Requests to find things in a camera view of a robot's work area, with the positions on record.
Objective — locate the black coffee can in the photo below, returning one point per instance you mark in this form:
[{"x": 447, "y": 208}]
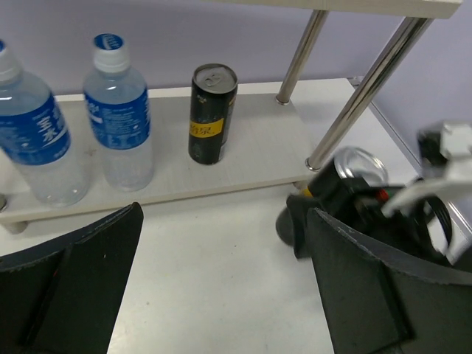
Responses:
[{"x": 213, "y": 94}]

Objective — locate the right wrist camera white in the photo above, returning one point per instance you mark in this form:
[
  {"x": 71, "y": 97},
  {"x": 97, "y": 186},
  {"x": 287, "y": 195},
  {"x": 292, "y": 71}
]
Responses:
[{"x": 445, "y": 160}]

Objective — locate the grey coffee can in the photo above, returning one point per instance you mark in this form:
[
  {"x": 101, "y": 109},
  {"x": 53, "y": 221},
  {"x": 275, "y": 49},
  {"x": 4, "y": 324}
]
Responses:
[{"x": 351, "y": 169}]

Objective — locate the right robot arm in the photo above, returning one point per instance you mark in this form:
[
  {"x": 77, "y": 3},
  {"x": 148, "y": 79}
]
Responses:
[{"x": 458, "y": 256}]

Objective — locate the white two-tier shelf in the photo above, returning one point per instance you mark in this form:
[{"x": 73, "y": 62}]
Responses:
[{"x": 267, "y": 140}]

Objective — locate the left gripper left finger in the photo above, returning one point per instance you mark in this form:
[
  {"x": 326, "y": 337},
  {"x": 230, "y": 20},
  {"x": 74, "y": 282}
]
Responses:
[{"x": 64, "y": 295}]

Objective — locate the Pocari Sweat bottle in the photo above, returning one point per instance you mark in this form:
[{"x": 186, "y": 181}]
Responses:
[
  {"x": 35, "y": 136},
  {"x": 116, "y": 97}
]

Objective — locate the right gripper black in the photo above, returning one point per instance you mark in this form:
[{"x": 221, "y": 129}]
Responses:
[{"x": 360, "y": 206}]

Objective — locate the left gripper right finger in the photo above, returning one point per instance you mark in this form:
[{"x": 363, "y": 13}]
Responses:
[{"x": 378, "y": 299}]

